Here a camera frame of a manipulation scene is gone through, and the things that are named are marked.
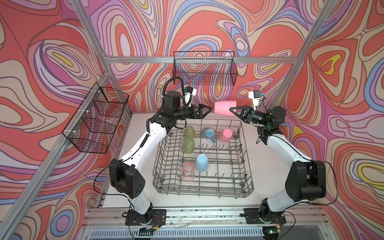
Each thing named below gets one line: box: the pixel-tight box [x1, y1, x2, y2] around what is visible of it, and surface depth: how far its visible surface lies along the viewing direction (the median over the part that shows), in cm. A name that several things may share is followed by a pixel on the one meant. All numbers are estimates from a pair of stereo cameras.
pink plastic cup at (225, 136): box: [218, 128, 233, 143], surface depth 92 cm
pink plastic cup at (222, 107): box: [214, 100, 237, 117], surface depth 72 cm
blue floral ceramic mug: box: [201, 127, 216, 144], surface depth 90 cm
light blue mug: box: [195, 151, 209, 172], surface depth 81 cm
